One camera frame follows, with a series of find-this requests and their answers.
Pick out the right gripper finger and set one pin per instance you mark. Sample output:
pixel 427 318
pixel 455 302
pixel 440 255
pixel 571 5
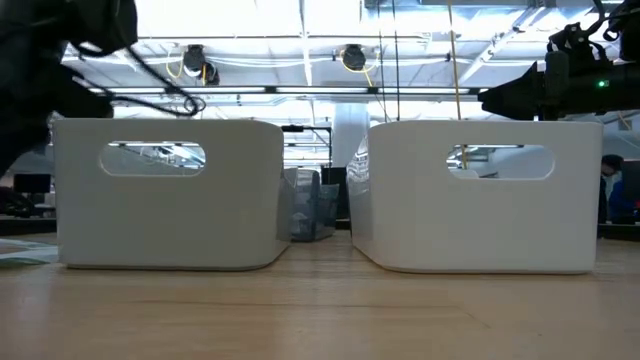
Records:
pixel 515 116
pixel 515 92

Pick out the white bandage wrapper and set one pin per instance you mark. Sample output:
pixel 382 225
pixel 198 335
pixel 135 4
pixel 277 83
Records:
pixel 30 250

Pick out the green-striped bandage wrapper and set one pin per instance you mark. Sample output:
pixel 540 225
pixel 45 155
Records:
pixel 15 262

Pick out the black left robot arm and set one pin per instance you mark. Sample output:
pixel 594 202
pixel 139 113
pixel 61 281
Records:
pixel 30 75

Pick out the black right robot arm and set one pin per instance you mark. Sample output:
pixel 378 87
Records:
pixel 615 90

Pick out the person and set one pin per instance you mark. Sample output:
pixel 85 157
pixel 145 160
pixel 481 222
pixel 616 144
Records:
pixel 612 165

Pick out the white plastic bin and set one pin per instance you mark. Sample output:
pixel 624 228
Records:
pixel 475 225

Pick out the black monitor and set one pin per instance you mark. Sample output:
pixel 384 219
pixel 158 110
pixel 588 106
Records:
pixel 32 183
pixel 632 180

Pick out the white building column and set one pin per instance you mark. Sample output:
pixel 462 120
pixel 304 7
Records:
pixel 350 135

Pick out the brown translucent plastic bin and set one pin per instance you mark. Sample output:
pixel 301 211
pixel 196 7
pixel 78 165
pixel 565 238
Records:
pixel 300 210

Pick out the grey plastic bin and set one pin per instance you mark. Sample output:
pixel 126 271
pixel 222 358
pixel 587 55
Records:
pixel 170 220

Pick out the long ceiling light rail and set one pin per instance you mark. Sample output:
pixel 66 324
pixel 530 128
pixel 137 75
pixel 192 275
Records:
pixel 320 90

